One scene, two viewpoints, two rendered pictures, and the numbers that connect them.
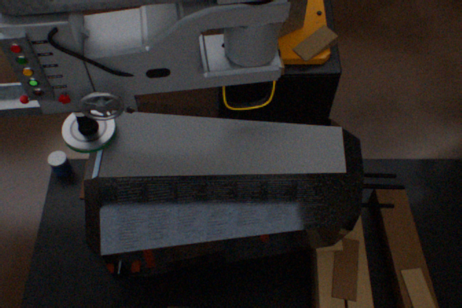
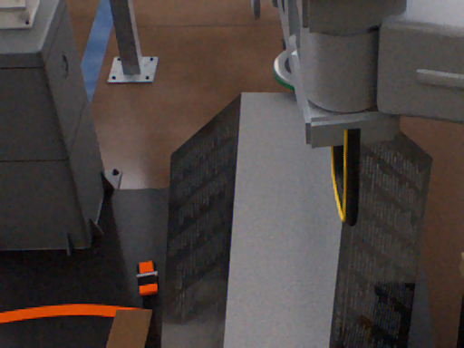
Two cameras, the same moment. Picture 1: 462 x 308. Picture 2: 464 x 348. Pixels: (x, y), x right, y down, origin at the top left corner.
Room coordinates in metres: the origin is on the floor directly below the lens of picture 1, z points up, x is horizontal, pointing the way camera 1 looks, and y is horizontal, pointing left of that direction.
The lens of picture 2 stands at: (1.26, -1.75, 2.41)
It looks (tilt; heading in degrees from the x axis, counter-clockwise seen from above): 42 degrees down; 92
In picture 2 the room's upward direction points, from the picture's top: 2 degrees counter-clockwise
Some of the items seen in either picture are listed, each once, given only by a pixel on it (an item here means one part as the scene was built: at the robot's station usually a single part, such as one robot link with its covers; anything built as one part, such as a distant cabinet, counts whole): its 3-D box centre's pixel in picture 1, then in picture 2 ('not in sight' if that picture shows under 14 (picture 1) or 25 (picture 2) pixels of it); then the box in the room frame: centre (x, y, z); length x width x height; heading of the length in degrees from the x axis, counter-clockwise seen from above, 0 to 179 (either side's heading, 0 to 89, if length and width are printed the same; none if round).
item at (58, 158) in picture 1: (60, 163); not in sight; (1.52, 0.96, 0.08); 0.10 x 0.10 x 0.13
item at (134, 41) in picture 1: (174, 47); (322, 1); (1.25, 0.18, 1.30); 0.74 x 0.23 x 0.49; 98
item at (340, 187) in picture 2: (248, 84); (344, 158); (1.30, -0.08, 1.05); 0.23 x 0.03 x 0.32; 98
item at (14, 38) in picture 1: (28, 68); not in sight; (1.09, 0.63, 1.37); 0.08 x 0.03 x 0.28; 98
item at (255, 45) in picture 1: (251, 28); (346, 49); (1.30, -0.08, 1.34); 0.19 x 0.19 x 0.20
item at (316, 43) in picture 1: (315, 42); not in sight; (1.76, -0.42, 0.80); 0.20 x 0.10 x 0.05; 127
